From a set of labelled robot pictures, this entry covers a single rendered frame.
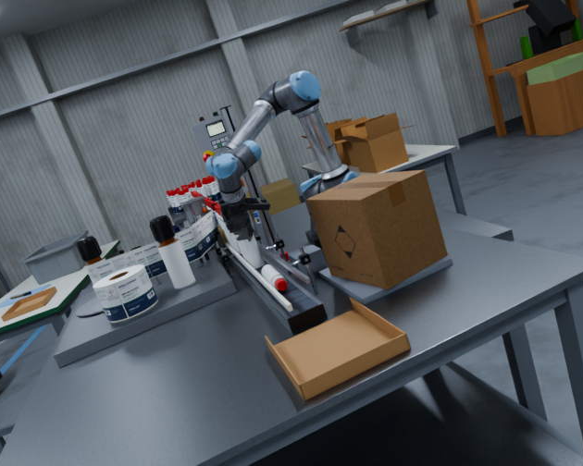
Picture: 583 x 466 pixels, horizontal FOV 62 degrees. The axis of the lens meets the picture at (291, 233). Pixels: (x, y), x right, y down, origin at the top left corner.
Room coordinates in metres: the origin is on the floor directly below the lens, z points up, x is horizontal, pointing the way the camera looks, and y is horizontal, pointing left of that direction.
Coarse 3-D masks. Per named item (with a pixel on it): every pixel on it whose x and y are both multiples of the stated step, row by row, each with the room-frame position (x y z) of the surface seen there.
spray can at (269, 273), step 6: (270, 264) 1.62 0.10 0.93; (264, 270) 1.58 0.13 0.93; (270, 270) 1.54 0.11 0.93; (276, 270) 1.53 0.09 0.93; (264, 276) 1.57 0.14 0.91; (270, 276) 1.49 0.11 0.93; (276, 276) 1.46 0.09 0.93; (282, 276) 1.47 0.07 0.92; (270, 282) 1.47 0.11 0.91; (276, 282) 1.44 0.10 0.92; (282, 282) 1.42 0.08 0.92; (276, 288) 1.46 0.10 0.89; (282, 288) 1.42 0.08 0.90
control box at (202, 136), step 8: (208, 120) 2.13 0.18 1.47; (216, 120) 2.11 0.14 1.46; (224, 120) 2.10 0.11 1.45; (192, 128) 2.15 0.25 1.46; (200, 128) 2.14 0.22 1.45; (200, 136) 2.14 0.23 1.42; (208, 136) 2.13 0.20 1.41; (216, 136) 2.12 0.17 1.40; (224, 136) 2.11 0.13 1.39; (200, 144) 2.15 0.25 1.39; (208, 144) 2.14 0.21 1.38; (208, 152) 2.14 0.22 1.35; (216, 152) 2.13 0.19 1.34
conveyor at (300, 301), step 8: (248, 272) 1.79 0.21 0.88; (256, 280) 1.65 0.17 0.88; (288, 280) 1.53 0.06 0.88; (264, 288) 1.54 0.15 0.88; (288, 288) 1.45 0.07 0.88; (296, 288) 1.43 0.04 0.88; (272, 296) 1.44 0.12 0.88; (288, 296) 1.39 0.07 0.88; (296, 296) 1.37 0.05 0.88; (304, 296) 1.34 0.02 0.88; (280, 304) 1.35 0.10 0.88; (296, 304) 1.30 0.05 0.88; (304, 304) 1.28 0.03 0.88; (312, 304) 1.26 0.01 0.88; (288, 312) 1.27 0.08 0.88; (296, 312) 1.25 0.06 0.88
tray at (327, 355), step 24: (360, 312) 1.20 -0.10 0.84; (312, 336) 1.17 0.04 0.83; (336, 336) 1.13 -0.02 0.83; (360, 336) 1.09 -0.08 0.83; (384, 336) 1.05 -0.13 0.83; (288, 360) 1.09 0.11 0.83; (312, 360) 1.05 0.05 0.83; (336, 360) 1.01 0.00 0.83; (360, 360) 0.93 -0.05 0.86; (384, 360) 0.94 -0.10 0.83; (312, 384) 0.91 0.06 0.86; (336, 384) 0.92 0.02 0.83
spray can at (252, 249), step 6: (246, 240) 1.78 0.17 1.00; (252, 240) 1.78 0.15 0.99; (246, 246) 1.78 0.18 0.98; (252, 246) 1.78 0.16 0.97; (246, 252) 1.79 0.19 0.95; (252, 252) 1.78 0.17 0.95; (258, 252) 1.79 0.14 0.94; (252, 258) 1.78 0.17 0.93; (258, 258) 1.78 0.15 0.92; (252, 264) 1.78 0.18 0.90; (258, 264) 1.78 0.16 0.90; (264, 264) 1.79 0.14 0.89
